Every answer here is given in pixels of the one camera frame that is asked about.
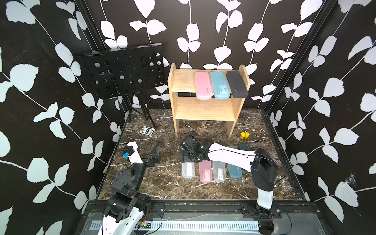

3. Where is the frosted white pencil case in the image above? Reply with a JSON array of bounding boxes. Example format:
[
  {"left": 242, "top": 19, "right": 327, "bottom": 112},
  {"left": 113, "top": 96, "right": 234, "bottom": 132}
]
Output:
[{"left": 182, "top": 162, "right": 195, "bottom": 179}]

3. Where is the pink pencil case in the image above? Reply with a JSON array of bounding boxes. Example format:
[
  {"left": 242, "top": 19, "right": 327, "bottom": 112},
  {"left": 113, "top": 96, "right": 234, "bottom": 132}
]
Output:
[
  {"left": 199, "top": 160, "right": 212, "bottom": 183},
  {"left": 195, "top": 71, "right": 213, "bottom": 100}
]

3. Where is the clear white pencil case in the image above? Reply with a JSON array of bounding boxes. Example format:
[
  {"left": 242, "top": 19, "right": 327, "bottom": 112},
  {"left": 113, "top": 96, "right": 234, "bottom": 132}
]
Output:
[{"left": 212, "top": 161, "right": 226, "bottom": 183}]

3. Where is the teal pencil case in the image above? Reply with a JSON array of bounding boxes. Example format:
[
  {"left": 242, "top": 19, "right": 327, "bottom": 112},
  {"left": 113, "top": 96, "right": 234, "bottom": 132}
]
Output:
[{"left": 228, "top": 163, "right": 242, "bottom": 179}]

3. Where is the dark green pencil case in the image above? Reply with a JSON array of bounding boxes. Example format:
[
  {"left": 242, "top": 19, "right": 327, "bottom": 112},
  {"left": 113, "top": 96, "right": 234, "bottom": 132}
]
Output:
[{"left": 238, "top": 144, "right": 252, "bottom": 174}]

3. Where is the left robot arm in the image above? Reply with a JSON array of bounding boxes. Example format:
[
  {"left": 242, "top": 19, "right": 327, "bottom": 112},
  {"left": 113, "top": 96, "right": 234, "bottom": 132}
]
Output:
[{"left": 98, "top": 142, "right": 161, "bottom": 235}]

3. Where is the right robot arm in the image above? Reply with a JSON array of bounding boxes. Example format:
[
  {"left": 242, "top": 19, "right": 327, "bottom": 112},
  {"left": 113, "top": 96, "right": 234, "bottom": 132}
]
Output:
[{"left": 181, "top": 136, "right": 278, "bottom": 210}]

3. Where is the wooden two-tier shelf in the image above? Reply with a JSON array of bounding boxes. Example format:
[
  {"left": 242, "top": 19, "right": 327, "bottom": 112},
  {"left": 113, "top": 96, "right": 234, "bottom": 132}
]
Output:
[{"left": 167, "top": 63, "right": 246, "bottom": 138}]

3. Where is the light blue upper pencil case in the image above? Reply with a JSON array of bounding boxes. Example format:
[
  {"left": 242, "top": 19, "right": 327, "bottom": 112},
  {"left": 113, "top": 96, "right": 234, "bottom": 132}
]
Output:
[{"left": 210, "top": 71, "right": 230, "bottom": 99}]

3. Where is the dark grey pencil case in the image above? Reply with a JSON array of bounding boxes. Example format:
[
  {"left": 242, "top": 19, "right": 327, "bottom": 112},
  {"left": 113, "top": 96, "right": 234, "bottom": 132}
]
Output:
[{"left": 226, "top": 71, "right": 248, "bottom": 99}]

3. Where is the black white tag card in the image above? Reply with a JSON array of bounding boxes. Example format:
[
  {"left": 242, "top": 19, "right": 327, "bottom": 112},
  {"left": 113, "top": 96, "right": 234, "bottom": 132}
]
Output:
[{"left": 140, "top": 126, "right": 156, "bottom": 137}]

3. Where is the small yellow block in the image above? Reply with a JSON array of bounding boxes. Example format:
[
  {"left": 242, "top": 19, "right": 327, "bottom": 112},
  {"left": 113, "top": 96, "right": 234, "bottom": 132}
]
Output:
[{"left": 240, "top": 131, "right": 250, "bottom": 140}]

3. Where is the black perforated music stand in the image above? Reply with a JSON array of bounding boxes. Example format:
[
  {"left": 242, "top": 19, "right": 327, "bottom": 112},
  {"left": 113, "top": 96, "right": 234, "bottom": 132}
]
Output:
[{"left": 73, "top": 43, "right": 165, "bottom": 120}]

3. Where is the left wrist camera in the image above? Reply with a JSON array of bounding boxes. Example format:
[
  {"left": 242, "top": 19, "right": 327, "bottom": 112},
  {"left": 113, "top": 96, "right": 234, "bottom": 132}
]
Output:
[{"left": 122, "top": 142, "right": 143, "bottom": 164}]

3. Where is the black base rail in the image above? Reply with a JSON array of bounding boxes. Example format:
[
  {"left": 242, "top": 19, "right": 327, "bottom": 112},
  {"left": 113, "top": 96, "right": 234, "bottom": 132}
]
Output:
[{"left": 82, "top": 199, "right": 321, "bottom": 219}]

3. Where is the white slotted cable duct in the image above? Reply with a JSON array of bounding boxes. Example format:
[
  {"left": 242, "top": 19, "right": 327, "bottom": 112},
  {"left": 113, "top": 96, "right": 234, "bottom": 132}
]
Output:
[{"left": 88, "top": 220, "right": 260, "bottom": 233}]

